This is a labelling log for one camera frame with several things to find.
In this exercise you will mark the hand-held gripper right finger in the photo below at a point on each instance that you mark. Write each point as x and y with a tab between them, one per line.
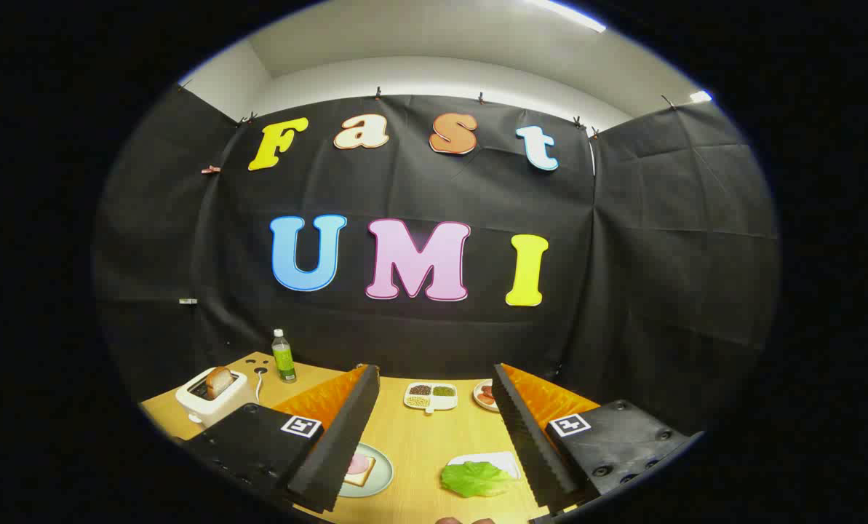
528	444

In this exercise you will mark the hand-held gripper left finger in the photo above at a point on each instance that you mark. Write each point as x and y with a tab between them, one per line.
339	444

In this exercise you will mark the green lettuce leaf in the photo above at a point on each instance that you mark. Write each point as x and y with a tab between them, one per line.
477	480

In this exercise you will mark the toasted bread slice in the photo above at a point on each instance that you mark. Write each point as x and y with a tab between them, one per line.
219	382

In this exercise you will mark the pink ham slice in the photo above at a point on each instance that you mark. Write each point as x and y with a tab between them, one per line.
359	463

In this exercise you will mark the white rounded rectangular plate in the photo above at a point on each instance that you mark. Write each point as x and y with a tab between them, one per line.
503	460

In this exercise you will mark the bread slice with ham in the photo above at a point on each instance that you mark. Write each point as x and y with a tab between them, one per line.
361	478

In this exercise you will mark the light green plate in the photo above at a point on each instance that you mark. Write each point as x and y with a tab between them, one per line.
381	477

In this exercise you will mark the red meat piece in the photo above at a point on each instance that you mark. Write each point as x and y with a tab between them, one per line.
487	395

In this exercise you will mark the white round meat plate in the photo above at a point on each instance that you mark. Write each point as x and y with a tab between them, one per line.
479	402

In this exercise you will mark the green label water bottle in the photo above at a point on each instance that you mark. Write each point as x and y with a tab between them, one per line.
284	360

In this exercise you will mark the white divided bean dish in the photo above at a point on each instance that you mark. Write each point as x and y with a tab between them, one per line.
431	397

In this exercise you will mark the white toaster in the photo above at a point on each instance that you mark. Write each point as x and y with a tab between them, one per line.
219	407

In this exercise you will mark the black backdrop cloth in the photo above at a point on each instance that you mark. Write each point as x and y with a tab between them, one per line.
659	291

